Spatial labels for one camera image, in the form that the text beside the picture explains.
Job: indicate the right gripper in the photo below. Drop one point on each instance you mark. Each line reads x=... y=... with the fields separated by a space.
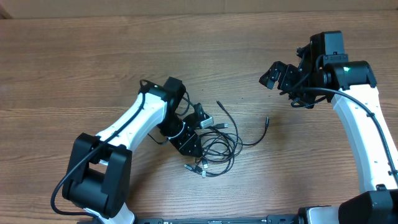
x=288 y=76

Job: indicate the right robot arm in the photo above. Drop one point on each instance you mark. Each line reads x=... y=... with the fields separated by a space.
x=325 y=73

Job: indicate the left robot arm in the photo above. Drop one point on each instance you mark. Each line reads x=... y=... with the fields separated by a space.
x=98 y=173

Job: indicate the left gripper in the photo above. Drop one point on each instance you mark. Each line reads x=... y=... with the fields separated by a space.
x=185 y=140

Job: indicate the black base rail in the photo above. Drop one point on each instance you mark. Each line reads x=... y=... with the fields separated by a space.
x=214 y=220

